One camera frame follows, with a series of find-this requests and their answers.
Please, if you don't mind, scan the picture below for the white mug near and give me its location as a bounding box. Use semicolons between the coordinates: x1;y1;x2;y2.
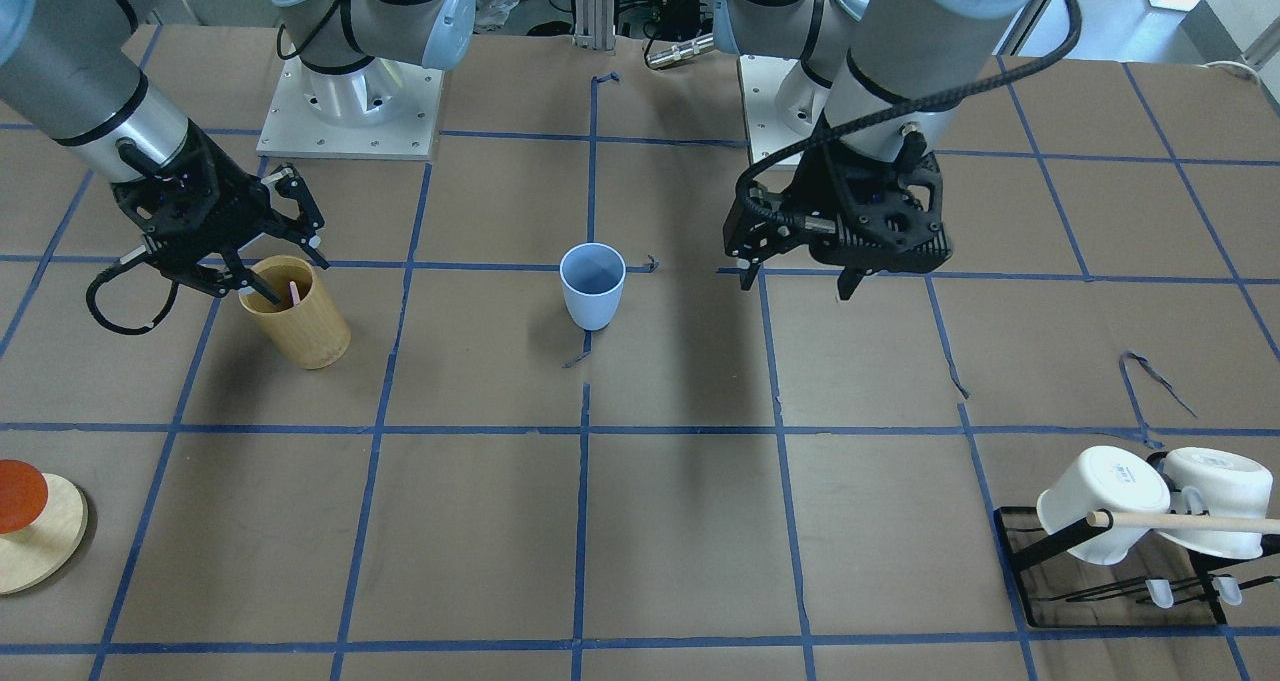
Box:
1036;445;1171;534

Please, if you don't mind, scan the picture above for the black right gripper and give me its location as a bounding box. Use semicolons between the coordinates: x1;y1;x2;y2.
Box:
108;125;332;308

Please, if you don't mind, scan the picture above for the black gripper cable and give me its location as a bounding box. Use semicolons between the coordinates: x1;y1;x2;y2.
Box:
735;0;1085;232

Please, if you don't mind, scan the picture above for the white mug far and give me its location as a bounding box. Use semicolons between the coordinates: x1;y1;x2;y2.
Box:
1157;447;1274;561

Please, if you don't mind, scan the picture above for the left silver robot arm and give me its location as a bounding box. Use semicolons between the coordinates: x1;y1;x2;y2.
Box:
713;0;1083;300

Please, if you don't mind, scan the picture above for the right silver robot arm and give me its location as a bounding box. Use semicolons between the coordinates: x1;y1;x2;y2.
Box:
1;0;326;300

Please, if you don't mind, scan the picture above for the white mug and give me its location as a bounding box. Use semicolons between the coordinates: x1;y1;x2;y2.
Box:
1157;447;1274;561
1036;445;1171;534

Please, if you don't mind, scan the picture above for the wooden rack handle rod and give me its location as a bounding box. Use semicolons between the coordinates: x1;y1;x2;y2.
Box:
1083;509;1279;535

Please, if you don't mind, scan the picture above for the light blue plastic cup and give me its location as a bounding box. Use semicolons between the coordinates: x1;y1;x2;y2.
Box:
558;242;627;333

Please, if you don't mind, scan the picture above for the bamboo cylinder holder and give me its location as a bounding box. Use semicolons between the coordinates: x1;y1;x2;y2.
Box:
239;253;352;370

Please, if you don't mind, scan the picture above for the black wire mug rack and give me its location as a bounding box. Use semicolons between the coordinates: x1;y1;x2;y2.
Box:
995;449;1277;629

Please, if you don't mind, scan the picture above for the aluminium frame post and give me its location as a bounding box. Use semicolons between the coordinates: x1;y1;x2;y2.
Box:
572;0;618;55

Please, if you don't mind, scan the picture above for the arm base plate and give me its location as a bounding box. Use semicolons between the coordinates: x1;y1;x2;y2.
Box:
256;58;445;163
739;56;829;161

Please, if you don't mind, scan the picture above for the wooden cup tree stand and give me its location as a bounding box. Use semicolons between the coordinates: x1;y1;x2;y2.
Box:
1;472;90;595

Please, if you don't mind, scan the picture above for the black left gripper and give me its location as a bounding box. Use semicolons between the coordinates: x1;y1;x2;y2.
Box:
722;140;951;302

